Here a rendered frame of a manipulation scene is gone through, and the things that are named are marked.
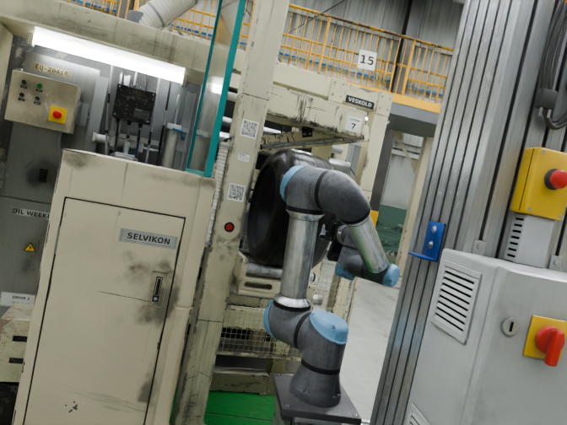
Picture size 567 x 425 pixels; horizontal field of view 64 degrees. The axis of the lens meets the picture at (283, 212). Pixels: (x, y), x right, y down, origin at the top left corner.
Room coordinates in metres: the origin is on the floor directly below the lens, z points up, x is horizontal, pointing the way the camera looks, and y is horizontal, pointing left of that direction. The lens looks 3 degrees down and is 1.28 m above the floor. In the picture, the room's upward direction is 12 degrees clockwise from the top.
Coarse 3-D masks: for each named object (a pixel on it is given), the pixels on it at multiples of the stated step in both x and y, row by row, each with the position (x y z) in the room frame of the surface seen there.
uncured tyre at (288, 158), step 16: (272, 160) 2.14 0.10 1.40; (288, 160) 2.03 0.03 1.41; (304, 160) 2.05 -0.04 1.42; (320, 160) 2.11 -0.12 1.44; (272, 176) 2.40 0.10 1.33; (256, 192) 2.35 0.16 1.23; (272, 192) 2.45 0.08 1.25; (256, 208) 2.42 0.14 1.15; (272, 208) 2.46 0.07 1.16; (256, 224) 2.41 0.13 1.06; (272, 224) 1.95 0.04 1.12; (288, 224) 1.91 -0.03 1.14; (320, 224) 1.95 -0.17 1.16; (256, 240) 2.36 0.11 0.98; (272, 240) 1.95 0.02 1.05; (320, 240) 1.97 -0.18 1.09; (256, 256) 2.09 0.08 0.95; (272, 256) 1.99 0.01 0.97; (320, 256) 2.02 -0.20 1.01
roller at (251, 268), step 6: (252, 264) 2.01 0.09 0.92; (258, 264) 2.03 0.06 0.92; (246, 270) 1.99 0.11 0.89; (252, 270) 2.00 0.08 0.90; (258, 270) 2.01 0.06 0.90; (264, 270) 2.02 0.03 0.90; (270, 270) 2.03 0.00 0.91; (276, 270) 2.04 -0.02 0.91; (282, 270) 2.05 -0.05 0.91; (276, 276) 2.04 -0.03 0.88; (312, 276) 2.09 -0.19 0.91
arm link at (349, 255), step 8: (344, 248) 1.56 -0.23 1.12; (352, 248) 1.55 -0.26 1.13; (344, 256) 1.55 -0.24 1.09; (352, 256) 1.54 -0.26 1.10; (360, 256) 1.53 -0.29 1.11; (344, 264) 1.54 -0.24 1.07; (352, 264) 1.52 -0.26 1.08; (360, 264) 1.51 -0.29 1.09; (336, 272) 1.55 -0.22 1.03; (344, 272) 1.53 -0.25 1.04; (352, 272) 1.53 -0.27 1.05; (360, 272) 1.50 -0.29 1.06; (352, 280) 1.55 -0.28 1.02
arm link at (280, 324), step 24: (312, 168) 1.30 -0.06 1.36; (288, 192) 1.31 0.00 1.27; (312, 192) 1.25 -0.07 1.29; (312, 216) 1.28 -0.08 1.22; (288, 240) 1.32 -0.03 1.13; (312, 240) 1.31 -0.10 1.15; (288, 264) 1.32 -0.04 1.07; (288, 288) 1.32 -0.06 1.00; (264, 312) 1.36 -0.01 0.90; (288, 312) 1.31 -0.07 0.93; (288, 336) 1.30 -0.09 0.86
